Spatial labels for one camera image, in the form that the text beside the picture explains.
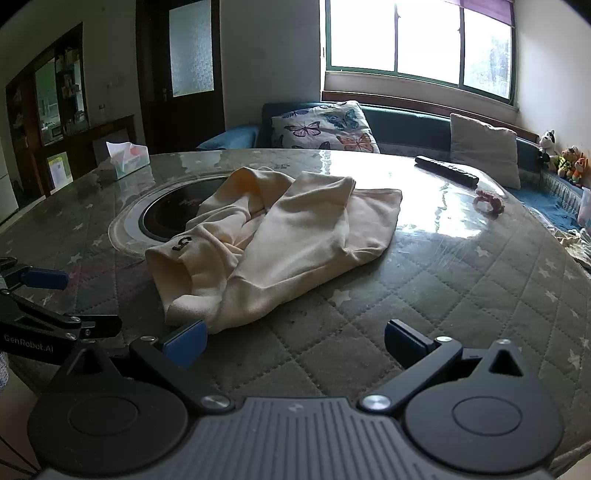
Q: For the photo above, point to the small pink toy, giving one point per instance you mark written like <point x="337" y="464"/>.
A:
<point x="489" y="201"/>

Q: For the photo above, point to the dark wooden display cabinet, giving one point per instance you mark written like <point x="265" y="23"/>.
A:
<point x="27" y="115"/>

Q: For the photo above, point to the purple curtain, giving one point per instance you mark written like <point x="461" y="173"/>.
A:
<point x="489" y="9"/>

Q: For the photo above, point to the green framed window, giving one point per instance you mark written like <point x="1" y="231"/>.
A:
<point x="415" y="41"/>

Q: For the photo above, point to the green and white poster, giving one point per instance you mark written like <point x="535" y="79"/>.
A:
<point x="59" y="170"/>

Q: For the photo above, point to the orange plush toy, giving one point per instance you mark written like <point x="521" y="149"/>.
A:
<point x="581" y="170"/>

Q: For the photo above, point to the black and white plush toy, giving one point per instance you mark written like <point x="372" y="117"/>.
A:
<point x="548" y="145"/>

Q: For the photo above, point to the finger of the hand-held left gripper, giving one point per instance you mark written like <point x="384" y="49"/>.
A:
<point x="44" y="278"/>
<point x="99" y="325"/>

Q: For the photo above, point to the cream pants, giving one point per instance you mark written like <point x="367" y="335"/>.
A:
<point x="295" y="230"/>

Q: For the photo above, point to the blue cushion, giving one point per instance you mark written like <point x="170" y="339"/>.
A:
<point x="231" y="137"/>

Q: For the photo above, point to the blue sofa blanket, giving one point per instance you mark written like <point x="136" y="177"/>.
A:
<point x="549" y="201"/>

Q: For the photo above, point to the grey plain pillow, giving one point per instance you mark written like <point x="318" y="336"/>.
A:
<point x="485" y="147"/>

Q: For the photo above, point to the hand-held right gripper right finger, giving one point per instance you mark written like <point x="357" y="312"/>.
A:
<point x="400" y="339"/>

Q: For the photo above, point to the dark wooden door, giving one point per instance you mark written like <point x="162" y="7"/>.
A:
<point x="157" y="106"/>

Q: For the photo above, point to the butterfly print pillow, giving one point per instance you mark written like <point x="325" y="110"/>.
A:
<point x="323" y="127"/>

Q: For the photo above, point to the white tissue box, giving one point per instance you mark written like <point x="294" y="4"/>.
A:
<point x="127" y="161"/>

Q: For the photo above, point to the black remote control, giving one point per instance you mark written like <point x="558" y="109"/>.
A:
<point x="445" y="170"/>

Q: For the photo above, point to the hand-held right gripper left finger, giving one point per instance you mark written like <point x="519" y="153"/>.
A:
<point x="184" y="345"/>

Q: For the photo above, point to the round black induction cooktop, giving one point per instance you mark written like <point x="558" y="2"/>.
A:
<point x="166" y="217"/>

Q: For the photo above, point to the teal sofa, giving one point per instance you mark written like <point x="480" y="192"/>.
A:
<point x="406" y="124"/>

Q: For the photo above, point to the yellow vest plush toy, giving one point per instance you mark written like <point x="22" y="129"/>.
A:
<point x="567" y="161"/>

